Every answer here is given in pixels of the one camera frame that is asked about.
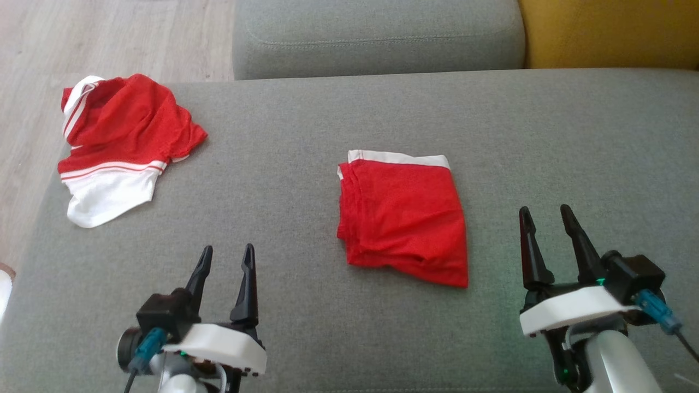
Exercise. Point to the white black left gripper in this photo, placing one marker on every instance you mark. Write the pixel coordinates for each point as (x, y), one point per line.
(218, 341)

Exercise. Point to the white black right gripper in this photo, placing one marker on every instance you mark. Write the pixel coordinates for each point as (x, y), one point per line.
(573, 308)

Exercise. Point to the red shorts with white trim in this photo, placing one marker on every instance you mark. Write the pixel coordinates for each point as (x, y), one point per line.
(404, 218)

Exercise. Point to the red white basketball jersey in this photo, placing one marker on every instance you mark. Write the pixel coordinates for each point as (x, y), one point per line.
(125, 125)

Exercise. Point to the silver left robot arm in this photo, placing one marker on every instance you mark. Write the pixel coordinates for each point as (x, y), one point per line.
(180, 382)

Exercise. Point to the grey sofa seat cushion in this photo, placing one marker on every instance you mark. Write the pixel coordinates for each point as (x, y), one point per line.
(273, 245)

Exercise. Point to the yellow sofa cushion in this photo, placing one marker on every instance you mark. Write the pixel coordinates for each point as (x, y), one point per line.
(611, 30)

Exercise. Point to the grey sofa back cushion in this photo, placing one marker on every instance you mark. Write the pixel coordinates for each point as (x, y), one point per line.
(377, 33)

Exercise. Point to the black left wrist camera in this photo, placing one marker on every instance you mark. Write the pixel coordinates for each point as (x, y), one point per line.
(164, 314)

